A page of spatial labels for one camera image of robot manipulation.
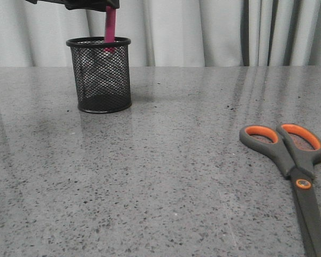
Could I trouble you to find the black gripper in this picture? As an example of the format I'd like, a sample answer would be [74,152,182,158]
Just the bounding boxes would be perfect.
[41,0,120,12]

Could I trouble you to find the pink pen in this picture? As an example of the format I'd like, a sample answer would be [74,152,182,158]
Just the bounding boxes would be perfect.
[104,6,116,44]

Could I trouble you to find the grey and orange scissors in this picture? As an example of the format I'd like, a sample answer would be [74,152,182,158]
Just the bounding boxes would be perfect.
[239,123,321,256]

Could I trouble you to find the black mesh pen bin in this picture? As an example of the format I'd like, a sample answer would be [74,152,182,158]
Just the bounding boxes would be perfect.
[66,37,132,114]

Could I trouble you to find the white pleated curtain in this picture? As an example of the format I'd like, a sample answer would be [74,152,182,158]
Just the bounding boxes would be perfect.
[0,1,321,66]

